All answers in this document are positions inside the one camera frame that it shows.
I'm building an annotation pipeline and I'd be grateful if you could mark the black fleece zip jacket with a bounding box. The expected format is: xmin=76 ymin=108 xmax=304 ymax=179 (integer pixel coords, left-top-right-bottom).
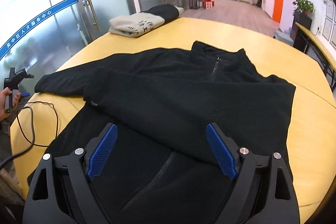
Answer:
xmin=35 ymin=42 xmax=295 ymax=223

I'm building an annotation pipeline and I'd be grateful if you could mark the folded beige and black garment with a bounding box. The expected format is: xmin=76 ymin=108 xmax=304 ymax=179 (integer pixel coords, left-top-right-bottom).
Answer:
xmin=109 ymin=4 xmax=184 ymax=38

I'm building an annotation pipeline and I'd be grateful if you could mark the wooden side table black frame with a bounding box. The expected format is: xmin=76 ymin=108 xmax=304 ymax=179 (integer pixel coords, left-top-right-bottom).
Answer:
xmin=292 ymin=22 xmax=335 ymax=92

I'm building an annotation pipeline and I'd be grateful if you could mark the potted green plant black stand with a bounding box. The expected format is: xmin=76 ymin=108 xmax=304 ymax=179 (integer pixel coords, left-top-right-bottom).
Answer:
xmin=290 ymin=0 xmax=314 ymax=40

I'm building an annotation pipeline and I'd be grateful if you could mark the black cable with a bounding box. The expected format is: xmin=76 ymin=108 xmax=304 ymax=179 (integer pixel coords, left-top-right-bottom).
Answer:
xmin=0 ymin=101 xmax=59 ymax=171

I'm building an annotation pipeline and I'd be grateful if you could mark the person's left hand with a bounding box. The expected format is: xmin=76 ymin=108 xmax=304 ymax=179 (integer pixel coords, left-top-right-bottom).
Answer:
xmin=0 ymin=88 xmax=21 ymax=121

